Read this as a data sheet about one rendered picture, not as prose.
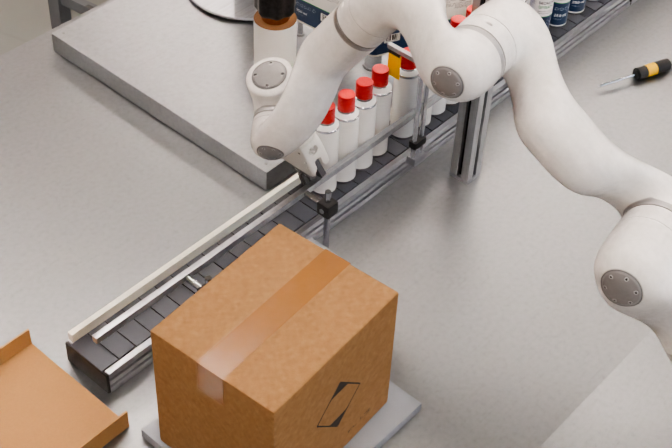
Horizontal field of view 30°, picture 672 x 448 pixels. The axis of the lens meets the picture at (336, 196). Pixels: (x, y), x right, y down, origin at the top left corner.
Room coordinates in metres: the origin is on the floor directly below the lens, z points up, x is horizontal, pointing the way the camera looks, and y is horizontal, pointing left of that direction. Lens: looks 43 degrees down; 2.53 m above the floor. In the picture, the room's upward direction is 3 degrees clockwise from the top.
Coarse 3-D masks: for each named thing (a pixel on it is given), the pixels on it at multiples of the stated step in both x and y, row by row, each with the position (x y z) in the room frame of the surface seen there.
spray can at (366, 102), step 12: (360, 84) 1.88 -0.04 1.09; (372, 84) 1.88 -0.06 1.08; (360, 96) 1.88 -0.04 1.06; (372, 96) 1.89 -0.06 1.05; (360, 108) 1.87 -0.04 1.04; (372, 108) 1.87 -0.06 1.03; (360, 120) 1.87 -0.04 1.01; (372, 120) 1.87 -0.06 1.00; (360, 132) 1.87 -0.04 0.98; (372, 132) 1.88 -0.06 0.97; (360, 144) 1.87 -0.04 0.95; (372, 156) 1.89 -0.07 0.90; (360, 168) 1.87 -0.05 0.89
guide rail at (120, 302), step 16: (272, 192) 1.75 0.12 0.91; (256, 208) 1.71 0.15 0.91; (224, 224) 1.66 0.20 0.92; (240, 224) 1.68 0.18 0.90; (208, 240) 1.62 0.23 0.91; (192, 256) 1.58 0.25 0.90; (160, 272) 1.53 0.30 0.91; (144, 288) 1.50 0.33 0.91; (112, 304) 1.45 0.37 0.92; (96, 320) 1.41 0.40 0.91; (80, 336) 1.39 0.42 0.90
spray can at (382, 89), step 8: (376, 64) 1.95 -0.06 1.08; (376, 72) 1.92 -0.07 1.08; (384, 72) 1.92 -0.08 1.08; (376, 80) 1.92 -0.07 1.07; (384, 80) 1.92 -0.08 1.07; (376, 88) 1.92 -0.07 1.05; (384, 88) 1.92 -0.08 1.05; (392, 88) 1.93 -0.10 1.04; (376, 96) 1.91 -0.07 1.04; (384, 96) 1.91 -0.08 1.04; (384, 104) 1.91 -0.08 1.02; (376, 112) 1.91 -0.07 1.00; (384, 112) 1.91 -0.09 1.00; (376, 120) 1.91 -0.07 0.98; (384, 120) 1.91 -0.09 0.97; (376, 128) 1.91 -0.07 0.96; (384, 128) 1.91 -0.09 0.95; (384, 144) 1.92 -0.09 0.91; (376, 152) 1.91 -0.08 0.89; (384, 152) 1.92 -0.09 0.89
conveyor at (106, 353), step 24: (600, 0) 2.52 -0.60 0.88; (576, 24) 2.41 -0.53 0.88; (432, 120) 2.04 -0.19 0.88; (408, 144) 1.96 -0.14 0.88; (288, 192) 1.79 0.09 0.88; (312, 192) 1.80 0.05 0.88; (336, 192) 1.80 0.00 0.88; (288, 216) 1.73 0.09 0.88; (312, 216) 1.73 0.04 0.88; (216, 264) 1.59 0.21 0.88; (192, 288) 1.53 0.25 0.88; (120, 312) 1.46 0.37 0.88; (144, 312) 1.46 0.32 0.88; (168, 312) 1.47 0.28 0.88; (120, 336) 1.41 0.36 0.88; (144, 336) 1.41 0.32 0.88; (96, 360) 1.35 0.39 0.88
